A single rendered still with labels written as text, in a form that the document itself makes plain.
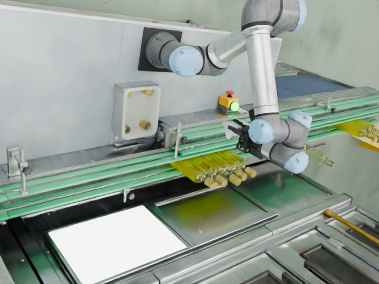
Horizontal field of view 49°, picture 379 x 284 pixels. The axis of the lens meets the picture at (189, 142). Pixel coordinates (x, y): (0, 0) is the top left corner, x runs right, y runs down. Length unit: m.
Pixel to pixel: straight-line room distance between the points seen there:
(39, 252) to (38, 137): 0.44
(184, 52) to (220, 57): 0.15
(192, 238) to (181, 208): 0.20
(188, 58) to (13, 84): 0.64
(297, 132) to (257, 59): 0.26
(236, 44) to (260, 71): 0.31
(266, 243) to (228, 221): 0.18
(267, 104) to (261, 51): 0.16
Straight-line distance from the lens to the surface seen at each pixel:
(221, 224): 1.72
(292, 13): 1.42
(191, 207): 1.79
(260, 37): 1.31
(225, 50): 1.61
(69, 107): 1.70
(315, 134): 2.61
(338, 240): 1.88
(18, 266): 1.55
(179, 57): 1.60
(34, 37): 1.58
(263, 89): 1.27
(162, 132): 1.84
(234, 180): 1.78
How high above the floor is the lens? 2.22
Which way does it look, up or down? 44 degrees down
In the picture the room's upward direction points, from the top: 123 degrees clockwise
